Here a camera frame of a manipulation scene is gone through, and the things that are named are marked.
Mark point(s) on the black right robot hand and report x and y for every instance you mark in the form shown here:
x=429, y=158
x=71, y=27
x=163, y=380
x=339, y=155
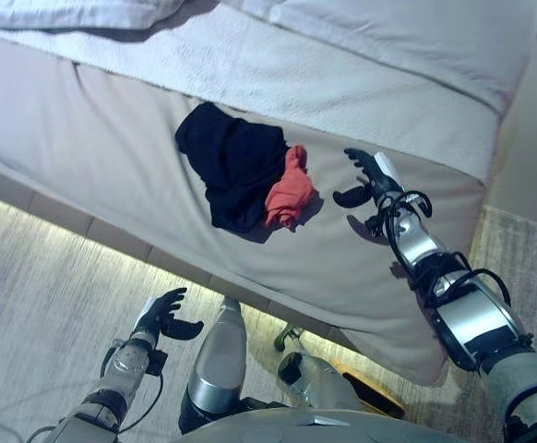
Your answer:
x=381, y=177

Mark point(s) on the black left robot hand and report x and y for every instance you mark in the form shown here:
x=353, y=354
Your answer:
x=167, y=314

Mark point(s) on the orange garment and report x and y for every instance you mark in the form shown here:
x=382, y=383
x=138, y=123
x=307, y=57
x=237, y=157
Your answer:
x=291, y=194

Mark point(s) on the black garment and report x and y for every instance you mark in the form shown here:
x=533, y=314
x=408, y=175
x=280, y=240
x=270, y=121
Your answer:
x=236, y=161

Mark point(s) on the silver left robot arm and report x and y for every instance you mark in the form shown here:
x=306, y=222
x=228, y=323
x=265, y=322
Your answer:
x=116, y=378

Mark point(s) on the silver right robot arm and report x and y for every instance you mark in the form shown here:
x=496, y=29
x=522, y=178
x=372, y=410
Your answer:
x=467, y=318

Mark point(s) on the bed with beige cover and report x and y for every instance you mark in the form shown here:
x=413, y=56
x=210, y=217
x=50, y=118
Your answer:
x=111, y=138

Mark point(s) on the woven wicker laundry basket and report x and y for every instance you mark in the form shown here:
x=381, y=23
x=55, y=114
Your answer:
x=374, y=392

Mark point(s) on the white textured blanket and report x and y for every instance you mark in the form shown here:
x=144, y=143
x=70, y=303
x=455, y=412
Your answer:
x=296, y=78

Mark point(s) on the white duvet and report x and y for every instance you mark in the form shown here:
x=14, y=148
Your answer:
x=411, y=41

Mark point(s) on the grey robot torso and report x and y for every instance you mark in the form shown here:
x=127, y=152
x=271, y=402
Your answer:
x=305, y=427

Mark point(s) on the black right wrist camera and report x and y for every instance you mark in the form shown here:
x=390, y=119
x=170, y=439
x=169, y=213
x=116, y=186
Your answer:
x=375, y=226

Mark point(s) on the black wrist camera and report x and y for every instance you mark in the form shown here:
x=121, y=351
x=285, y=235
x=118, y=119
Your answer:
x=158, y=362
x=375, y=226

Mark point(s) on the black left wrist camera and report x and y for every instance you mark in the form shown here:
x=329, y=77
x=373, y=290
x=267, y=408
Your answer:
x=158, y=362

